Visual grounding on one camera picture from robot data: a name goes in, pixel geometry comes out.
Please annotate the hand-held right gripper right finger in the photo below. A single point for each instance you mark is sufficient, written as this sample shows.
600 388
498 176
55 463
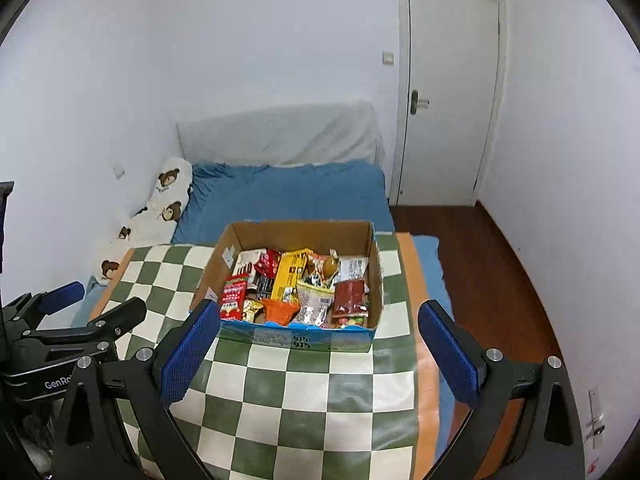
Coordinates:
450 350

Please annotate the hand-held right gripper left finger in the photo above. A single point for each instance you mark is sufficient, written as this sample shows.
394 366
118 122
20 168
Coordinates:
192 350

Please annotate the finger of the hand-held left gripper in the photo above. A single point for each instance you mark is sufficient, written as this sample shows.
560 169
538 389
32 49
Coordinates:
125 312
62 296

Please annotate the cardboard box with blue print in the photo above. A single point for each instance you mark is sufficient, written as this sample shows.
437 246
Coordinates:
300 342

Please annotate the yellow brown snack packet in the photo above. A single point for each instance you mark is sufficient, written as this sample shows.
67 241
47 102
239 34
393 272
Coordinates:
252 310

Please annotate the white brown snack box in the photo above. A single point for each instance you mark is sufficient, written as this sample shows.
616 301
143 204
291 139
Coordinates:
245 262

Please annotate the green white checkered mat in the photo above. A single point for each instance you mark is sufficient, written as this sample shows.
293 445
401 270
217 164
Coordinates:
300 410

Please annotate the bear print pillow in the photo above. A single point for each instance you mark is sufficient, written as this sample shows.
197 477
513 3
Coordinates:
165 195

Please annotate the clear speckled snack packet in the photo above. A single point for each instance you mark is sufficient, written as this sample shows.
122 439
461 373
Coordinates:
315 305

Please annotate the blue bed sheet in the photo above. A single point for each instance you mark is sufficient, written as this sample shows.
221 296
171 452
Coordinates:
300 195

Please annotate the white covered headboard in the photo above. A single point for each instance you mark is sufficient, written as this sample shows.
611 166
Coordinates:
280 135

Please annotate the white door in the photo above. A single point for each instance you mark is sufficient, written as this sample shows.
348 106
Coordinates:
450 85

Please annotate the white light switch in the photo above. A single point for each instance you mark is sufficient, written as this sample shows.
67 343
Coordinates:
388 58

